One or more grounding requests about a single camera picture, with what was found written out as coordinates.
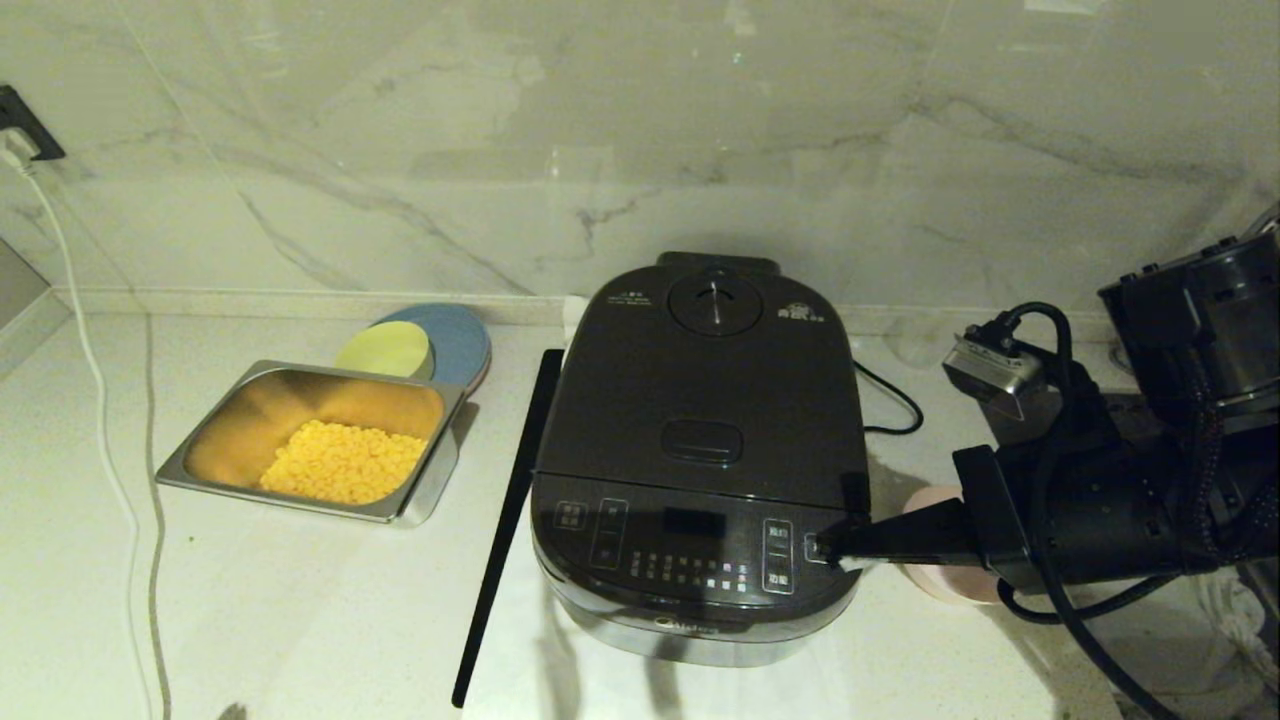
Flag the pink bowl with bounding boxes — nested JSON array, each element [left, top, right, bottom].
[[900, 487, 1003, 606]]

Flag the black power cable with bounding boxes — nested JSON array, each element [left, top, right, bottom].
[[852, 362, 923, 436]]

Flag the stainless steel tray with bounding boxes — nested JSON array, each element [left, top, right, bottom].
[[155, 360, 479, 527]]

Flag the yellow-green small dish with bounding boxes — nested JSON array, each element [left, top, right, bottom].
[[335, 321, 433, 381]]

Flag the blue plate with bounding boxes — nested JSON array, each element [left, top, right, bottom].
[[375, 304, 492, 396]]

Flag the yellow corn kernels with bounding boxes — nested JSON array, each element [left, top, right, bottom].
[[258, 420, 429, 504]]

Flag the black rice cooker lid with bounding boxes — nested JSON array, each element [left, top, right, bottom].
[[537, 252, 871, 511]]

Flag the black wall socket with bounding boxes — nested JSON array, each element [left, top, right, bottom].
[[0, 86, 67, 163]]

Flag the white power cable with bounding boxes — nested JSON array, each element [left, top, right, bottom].
[[0, 133, 166, 720]]

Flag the long black flat strip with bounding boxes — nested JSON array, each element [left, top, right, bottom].
[[452, 348, 563, 706]]

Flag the black rice cooker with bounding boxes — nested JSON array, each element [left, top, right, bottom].
[[462, 298, 881, 720]]

